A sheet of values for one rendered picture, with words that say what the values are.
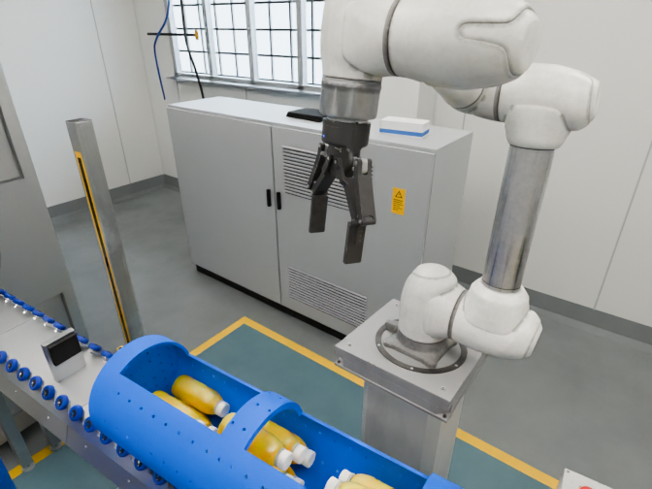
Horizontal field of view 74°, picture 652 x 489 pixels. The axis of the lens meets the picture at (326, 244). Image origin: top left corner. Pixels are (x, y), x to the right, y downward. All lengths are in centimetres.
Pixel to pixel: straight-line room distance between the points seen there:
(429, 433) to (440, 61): 116
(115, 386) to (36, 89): 461
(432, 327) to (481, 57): 90
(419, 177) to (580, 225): 153
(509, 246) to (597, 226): 228
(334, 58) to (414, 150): 160
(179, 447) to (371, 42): 88
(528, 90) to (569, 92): 8
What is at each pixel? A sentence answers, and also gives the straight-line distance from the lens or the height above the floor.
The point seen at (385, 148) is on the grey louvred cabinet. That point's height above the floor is 141.
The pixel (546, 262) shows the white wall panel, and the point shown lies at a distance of 359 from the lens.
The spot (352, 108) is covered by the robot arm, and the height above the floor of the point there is 188.
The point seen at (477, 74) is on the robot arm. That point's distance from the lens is 57.
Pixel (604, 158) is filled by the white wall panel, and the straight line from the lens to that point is 330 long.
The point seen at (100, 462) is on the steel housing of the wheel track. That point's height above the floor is 87.
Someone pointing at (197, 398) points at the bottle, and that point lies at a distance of 131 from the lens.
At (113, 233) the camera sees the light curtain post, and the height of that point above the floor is 129.
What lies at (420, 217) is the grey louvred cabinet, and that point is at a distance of 229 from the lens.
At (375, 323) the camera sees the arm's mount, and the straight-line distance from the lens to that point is 152.
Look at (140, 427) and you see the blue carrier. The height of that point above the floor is 116.
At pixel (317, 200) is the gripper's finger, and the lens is 78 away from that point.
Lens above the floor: 199
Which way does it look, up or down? 27 degrees down
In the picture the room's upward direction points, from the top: straight up
